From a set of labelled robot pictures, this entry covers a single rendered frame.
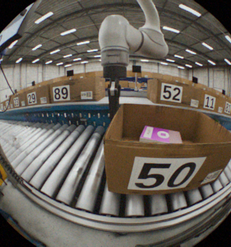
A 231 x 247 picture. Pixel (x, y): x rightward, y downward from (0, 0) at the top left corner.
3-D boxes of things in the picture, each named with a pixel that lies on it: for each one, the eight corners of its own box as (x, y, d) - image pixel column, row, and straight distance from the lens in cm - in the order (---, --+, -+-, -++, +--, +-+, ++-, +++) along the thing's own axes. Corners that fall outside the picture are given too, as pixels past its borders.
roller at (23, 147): (6, 167, 65) (2, 161, 61) (52, 126, 86) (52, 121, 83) (10, 172, 61) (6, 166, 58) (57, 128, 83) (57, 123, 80)
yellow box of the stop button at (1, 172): (-9, 181, 45) (-20, 164, 43) (2, 168, 45) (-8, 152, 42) (6, 205, 33) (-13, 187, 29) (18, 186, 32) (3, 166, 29)
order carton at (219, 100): (199, 110, 85) (202, 88, 84) (182, 102, 108) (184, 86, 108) (222, 114, 116) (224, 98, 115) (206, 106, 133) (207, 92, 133)
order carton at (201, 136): (106, 191, 28) (100, 139, 15) (121, 137, 49) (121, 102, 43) (216, 181, 45) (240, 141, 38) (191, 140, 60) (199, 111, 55)
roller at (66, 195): (67, 211, 35) (52, 204, 34) (102, 133, 66) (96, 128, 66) (71, 211, 30) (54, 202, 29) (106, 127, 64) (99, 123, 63)
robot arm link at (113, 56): (96, 47, 31) (96, 65, 29) (129, 46, 30) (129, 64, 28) (103, 55, 39) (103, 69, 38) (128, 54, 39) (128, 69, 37)
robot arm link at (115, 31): (104, 43, 28) (144, 51, 34) (106, 8, 37) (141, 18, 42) (94, 54, 38) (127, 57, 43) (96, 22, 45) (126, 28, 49)
